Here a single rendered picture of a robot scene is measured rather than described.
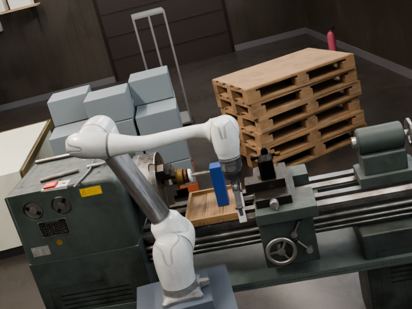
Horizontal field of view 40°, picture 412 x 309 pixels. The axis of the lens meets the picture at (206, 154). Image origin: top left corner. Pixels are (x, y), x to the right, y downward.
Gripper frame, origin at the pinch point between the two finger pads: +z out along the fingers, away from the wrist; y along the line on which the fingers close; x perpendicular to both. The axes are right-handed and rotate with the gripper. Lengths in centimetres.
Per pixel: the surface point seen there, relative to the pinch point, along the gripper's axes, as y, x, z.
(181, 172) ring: -60, -29, 0
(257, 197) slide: -41.1, 7.2, 14.3
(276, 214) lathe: -30.1, 14.5, 20.0
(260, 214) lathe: -31.1, 7.0, 18.8
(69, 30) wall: -923, -297, -9
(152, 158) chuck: -58, -41, -12
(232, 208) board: -53, -7, 23
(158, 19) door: -940, -121, 10
